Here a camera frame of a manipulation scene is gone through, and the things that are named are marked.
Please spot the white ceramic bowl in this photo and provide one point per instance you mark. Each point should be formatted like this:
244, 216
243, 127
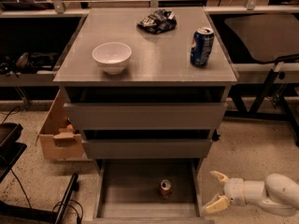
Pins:
112, 57

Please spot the black crumpled chip bag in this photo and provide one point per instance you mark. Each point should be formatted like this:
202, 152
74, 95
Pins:
160, 21

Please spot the blue pepsi can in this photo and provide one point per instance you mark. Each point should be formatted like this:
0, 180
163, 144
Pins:
202, 44

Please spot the cardboard box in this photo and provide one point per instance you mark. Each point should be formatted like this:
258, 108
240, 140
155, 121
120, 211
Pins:
57, 137

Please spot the grey drawer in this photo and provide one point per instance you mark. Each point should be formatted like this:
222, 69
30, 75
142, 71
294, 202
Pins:
175, 144
144, 116

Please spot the open bottom drawer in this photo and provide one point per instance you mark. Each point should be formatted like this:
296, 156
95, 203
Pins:
128, 193

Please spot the grey drawer cabinet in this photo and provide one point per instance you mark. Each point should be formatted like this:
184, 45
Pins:
159, 70

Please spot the top grey drawer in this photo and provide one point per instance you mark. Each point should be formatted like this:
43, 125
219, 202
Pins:
144, 116

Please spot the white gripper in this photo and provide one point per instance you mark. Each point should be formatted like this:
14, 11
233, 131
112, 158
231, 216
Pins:
234, 189

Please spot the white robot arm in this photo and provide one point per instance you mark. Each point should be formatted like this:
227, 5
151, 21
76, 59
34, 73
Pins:
277, 194

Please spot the middle grey drawer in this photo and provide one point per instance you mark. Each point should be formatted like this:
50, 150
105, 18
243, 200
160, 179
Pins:
175, 144

